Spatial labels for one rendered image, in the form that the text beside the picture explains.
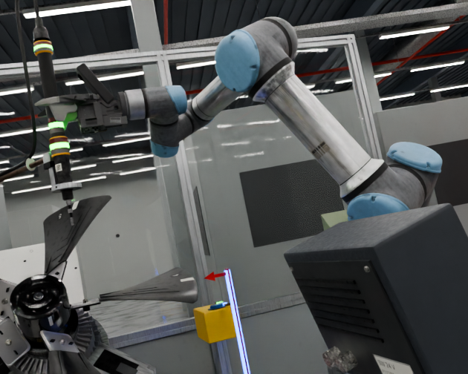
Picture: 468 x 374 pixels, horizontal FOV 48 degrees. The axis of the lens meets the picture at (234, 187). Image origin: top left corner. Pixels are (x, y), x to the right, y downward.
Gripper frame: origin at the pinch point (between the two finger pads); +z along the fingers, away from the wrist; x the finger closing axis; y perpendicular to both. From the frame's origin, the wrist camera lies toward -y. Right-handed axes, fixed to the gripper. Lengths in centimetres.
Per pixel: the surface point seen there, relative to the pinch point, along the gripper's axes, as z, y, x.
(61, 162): -2.7, 14.5, -1.9
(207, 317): -35, 61, 21
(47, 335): 6, 52, -7
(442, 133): -317, -13, 253
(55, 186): -0.5, 20.0, -2.7
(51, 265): 3.7, 37.5, 9.2
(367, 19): -527, -279, 626
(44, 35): -3.7, -16.9, -1.8
